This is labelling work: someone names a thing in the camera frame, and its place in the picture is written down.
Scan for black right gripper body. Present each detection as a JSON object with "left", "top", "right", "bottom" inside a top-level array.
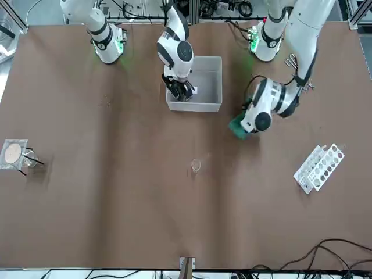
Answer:
[{"left": 161, "top": 73, "right": 188, "bottom": 88}]

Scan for green cloth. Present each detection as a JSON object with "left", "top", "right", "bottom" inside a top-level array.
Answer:
[{"left": 228, "top": 112, "right": 258, "bottom": 141}]

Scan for translucent plastic storage box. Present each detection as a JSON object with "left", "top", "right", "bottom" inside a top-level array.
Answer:
[{"left": 164, "top": 55, "right": 223, "bottom": 113}]

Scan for liquid droplets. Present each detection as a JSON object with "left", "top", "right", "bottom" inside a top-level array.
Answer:
[{"left": 98, "top": 92, "right": 113, "bottom": 108}]

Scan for white test tube rack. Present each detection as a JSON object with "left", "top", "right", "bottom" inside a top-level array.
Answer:
[{"left": 292, "top": 142, "right": 346, "bottom": 195}]

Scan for silver crucible tongs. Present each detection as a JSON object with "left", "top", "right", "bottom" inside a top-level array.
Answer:
[{"left": 284, "top": 53, "right": 317, "bottom": 90}]

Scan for black tripod stand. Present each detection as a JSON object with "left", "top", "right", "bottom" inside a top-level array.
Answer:
[{"left": 17, "top": 152, "right": 47, "bottom": 177}]

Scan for white side desk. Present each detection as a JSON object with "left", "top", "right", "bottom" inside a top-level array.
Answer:
[{"left": 0, "top": 267, "right": 372, "bottom": 279}]

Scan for aluminium frame post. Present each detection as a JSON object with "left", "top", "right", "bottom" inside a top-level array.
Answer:
[
  {"left": 347, "top": 0, "right": 363, "bottom": 30},
  {"left": 179, "top": 256, "right": 196, "bottom": 279}
]

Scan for long black cable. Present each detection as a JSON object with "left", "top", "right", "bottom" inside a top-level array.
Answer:
[{"left": 252, "top": 238, "right": 372, "bottom": 276}]

